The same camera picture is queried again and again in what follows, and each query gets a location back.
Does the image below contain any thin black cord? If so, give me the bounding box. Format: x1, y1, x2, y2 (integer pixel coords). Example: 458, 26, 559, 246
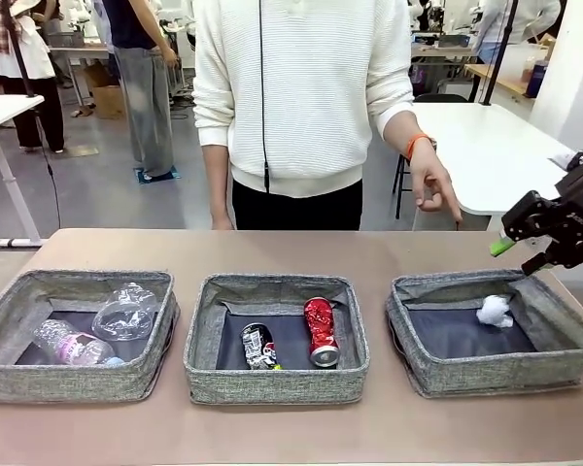
257, 0, 272, 194

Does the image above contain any person in light blue shirt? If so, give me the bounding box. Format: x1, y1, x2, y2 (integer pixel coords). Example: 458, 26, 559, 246
472, 0, 563, 65

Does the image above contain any person's left hand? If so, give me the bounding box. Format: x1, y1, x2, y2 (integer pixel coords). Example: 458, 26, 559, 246
409, 145, 464, 229

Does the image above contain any person in white sweater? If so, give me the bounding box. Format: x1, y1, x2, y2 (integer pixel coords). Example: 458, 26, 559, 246
191, 0, 416, 232

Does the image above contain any clear plastic cup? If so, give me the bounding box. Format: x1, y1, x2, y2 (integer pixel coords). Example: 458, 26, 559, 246
91, 282, 159, 352

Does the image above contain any person's right forearm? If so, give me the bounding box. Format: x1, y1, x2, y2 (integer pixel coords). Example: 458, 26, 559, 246
200, 142, 235, 223

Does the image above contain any orange wristband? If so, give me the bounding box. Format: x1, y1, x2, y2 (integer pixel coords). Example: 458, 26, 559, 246
404, 132, 432, 162

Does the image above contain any black folding chair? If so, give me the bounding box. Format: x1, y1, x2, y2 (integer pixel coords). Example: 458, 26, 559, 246
392, 150, 419, 220

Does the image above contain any wooden table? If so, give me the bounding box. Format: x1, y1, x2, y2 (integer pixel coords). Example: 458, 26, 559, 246
464, 62, 540, 107

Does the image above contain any black pole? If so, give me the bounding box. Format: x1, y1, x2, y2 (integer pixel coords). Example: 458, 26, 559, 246
481, 0, 519, 108

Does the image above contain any cardboard box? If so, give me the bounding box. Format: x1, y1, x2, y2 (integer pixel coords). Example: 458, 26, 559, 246
84, 62, 128, 121

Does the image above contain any blue floor mat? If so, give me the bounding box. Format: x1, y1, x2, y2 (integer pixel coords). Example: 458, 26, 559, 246
133, 164, 183, 185

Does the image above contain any person in grey wide trousers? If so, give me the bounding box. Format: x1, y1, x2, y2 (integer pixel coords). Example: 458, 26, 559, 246
101, 0, 181, 182

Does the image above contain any white translucent container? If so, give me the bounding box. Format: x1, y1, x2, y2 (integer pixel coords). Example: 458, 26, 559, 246
501, 43, 534, 89

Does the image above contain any crushed red can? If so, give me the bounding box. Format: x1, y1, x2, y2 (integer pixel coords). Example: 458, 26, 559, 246
302, 296, 343, 368

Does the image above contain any person's left forearm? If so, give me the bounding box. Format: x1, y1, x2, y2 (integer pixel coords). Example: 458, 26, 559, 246
380, 110, 437, 162

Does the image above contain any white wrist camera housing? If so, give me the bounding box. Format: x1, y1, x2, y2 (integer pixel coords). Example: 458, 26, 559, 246
550, 149, 583, 172

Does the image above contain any grey background table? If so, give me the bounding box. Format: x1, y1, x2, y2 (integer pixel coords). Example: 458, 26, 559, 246
48, 43, 114, 109

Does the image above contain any black tripod stand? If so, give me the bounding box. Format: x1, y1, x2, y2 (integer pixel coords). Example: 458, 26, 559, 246
0, 0, 63, 230

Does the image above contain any crushed black silver can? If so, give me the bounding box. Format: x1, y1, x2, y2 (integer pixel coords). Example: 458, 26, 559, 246
239, 322, 284, 372

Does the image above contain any white desk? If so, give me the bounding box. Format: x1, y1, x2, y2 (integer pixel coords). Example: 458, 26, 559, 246
0, 93, 49, 250
392, 99, 583, 233

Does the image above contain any grey fabric basket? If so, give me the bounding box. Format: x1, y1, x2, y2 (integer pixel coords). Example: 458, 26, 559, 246
384, 268, 583, 401
0, 269, 182, 406
183, 273, 372, 407

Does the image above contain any white paper ball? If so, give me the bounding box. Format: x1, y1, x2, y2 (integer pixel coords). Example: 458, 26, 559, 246
475, 293, 514, 331

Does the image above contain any clear bottle pink label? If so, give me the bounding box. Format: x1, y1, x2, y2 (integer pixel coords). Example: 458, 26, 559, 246
32, 317, 125, 367

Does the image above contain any dark blue bottle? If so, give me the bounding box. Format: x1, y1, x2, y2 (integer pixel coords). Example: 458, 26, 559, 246
526, 54, 550, 99

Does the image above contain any person in plaid shirt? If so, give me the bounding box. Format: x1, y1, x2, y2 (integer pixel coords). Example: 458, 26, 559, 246
0, 0, 68, 154

